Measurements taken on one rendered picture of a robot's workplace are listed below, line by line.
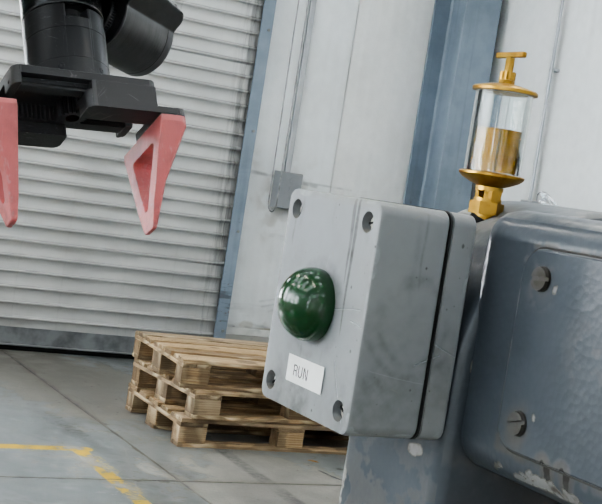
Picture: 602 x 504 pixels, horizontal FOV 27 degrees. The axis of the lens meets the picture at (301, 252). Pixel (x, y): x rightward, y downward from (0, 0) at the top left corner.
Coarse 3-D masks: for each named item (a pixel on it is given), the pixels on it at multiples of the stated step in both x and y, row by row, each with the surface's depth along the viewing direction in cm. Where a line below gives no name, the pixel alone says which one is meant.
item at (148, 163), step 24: (96, 96) 83; (120, 96) 84; (144, 96) 85; (120, 120) 86; (144, 120) 86; (168, 120) 85; (144, 144) 87; (168, 144) 85; (144, 168) 89; (168, 168) 85; (144, 192) 88; (144, 216) 86
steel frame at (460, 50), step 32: (448, 0) 932; (480, 0) 897; (448, 32) 934; (480, 32) 900; (448, 64) 929; (480, 64) 904; (448, 96) 925; (416, 128) 932; (448, 128) 897; (416, 160) 935; (448, 160) 901; (416, 192) 939; (448, 192) 904
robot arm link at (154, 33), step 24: (120, 0) 91; (144, 0) 92; (168, 0) 93; (120, 24) 91; (144, 24) 93; (168, 24) 95; (120, 48) 92; (144, 48) 94; (168, 48) 95; (144, 72) 96
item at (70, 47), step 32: (32, 32) 85; (64, 32) 85; (96, 32) 86; (32, 64) 85; (64, 64) 84; (96, 64) 85; (0, 96) 84; (32, 96) 85; (64, 96) 85; (96, 128) 89; (128, 128) 90
